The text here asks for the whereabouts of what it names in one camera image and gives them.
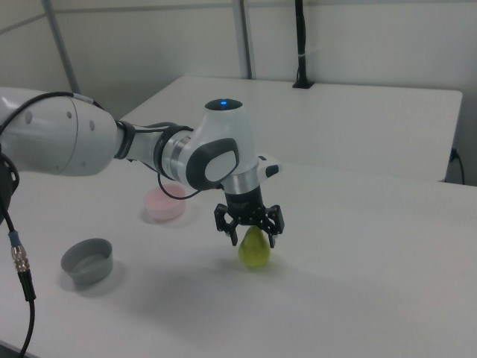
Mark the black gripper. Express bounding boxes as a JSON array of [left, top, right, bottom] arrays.
[[213, 186, 287, 249]]

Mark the green pear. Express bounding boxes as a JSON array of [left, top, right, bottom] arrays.
[[238, 225, 271, 269]]

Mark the pink plastic bowl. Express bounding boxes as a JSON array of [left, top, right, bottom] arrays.
[[143, 183, 186, 224]]

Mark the grey plastic bowl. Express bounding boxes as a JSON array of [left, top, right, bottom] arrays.
[[60, 237, 114, 287]]

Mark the white side table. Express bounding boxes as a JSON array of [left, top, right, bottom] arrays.
[[115, 76, 464, 183]]

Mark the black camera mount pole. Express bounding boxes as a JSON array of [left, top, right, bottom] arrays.
[[291, 0, 316, 90]]

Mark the grey aluminium frame post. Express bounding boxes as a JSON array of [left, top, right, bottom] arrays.
[[41, 0, 82, 95], [233, 0, 258, 80]]

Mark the black plug with cable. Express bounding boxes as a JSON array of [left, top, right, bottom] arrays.
[[449, 147, 467, 184]]

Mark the black cable with metal connector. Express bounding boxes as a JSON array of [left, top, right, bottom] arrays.
[[0, 207, 39, 358]]

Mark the grey aluminium frame rail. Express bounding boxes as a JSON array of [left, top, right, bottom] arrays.
[[54, 2, 239, 15]]

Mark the black cable holder bracket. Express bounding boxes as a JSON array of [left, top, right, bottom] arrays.
[[0, 147, 20, 224]]

